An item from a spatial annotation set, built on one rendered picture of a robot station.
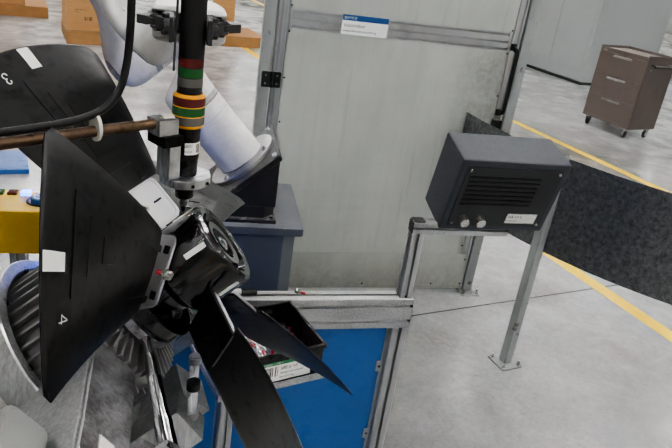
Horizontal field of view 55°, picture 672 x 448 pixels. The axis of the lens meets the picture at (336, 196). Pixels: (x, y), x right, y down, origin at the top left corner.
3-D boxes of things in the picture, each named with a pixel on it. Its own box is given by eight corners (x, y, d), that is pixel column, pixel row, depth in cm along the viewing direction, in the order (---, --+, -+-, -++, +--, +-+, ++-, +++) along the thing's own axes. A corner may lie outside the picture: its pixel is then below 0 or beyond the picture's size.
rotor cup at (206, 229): (187, 319, 95) (260, 270, 94) (167, 359, 80) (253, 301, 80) (127, 240, 92) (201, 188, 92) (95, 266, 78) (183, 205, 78)
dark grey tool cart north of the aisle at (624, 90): (627, 141, 693) (654, 57, 660) (578, 122, 747) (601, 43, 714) (655, 140, 716) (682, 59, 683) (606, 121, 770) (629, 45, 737)
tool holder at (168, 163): (166, 197, 85) (169, 126, 82) (136, 179, 89) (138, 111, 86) (220, 184, 92) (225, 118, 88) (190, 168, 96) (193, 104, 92)
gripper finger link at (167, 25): (174, 34, 88) (174, 43, 82) (149, 31, 87) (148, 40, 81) (175, 10, 87) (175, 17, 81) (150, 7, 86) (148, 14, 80)
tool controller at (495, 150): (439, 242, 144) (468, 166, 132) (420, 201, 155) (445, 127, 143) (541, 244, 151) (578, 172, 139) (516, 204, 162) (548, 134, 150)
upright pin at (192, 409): (183, 422, 92) (186, 385, 89) (183, 411, 94) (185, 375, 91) (199, 421, 92) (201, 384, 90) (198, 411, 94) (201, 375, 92)
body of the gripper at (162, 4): (220, 40, 101) (225, 54, 91) (152, 33, 98) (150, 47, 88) (223, -10, 98) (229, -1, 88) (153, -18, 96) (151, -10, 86)
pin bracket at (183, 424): (123, 447, 90) (176, 411, 89) (129, 423, 95) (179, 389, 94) (151, 475, 91) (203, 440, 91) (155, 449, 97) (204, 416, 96)
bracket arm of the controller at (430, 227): (411, 234, 145) (414, 222, 144) (407, 228, 147) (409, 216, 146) (506, 236, 151) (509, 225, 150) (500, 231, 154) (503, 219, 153)
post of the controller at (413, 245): (399, 298, 151) (414, 222, 144) (395, 291, 154) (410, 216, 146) (411, 298, 152) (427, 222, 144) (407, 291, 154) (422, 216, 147)
